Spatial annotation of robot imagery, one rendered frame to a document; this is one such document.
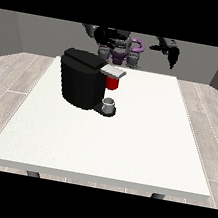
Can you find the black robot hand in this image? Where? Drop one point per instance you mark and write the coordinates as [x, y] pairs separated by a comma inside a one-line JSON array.
[[173, 54], [106, 36]]

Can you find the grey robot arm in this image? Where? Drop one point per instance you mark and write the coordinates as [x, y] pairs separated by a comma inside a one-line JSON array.
[[89, 29], [167, 41]]

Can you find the pale grey machine lid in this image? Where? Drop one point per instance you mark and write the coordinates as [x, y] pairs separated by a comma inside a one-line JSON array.
[[114, 70]]

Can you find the red pod holder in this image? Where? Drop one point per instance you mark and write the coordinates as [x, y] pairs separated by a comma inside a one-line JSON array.
[[111, 82]]

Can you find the black coffee machine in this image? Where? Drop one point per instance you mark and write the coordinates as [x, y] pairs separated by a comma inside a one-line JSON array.
[[80, 82]]

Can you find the grey robot trunk purple rings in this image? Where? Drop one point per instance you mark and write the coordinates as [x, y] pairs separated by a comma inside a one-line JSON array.
[[118, 56]]

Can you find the small grey cup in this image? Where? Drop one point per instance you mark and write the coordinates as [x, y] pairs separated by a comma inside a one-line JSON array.
[[108, 106]]

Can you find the dark table leg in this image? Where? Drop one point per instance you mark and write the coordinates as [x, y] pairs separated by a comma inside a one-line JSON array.
[[33, 174], [158, 196]]

